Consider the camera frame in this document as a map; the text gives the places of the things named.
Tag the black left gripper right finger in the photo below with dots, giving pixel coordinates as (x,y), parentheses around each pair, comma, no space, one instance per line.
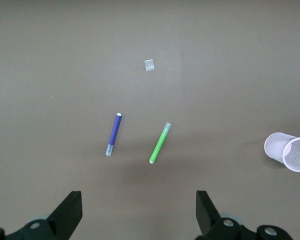
(207,215)

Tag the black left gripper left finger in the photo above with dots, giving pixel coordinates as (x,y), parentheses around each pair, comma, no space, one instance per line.
(65,215)

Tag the purple marker pen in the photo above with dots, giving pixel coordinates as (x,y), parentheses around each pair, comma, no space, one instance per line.
(115,130)

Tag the green marker pen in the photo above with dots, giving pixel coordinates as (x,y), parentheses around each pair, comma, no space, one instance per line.
(158,145)

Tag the pink plastic cup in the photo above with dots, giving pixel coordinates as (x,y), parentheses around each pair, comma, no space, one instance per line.
(275,145)

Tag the small clear tape patch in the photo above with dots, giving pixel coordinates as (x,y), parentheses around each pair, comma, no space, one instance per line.
(149,65)

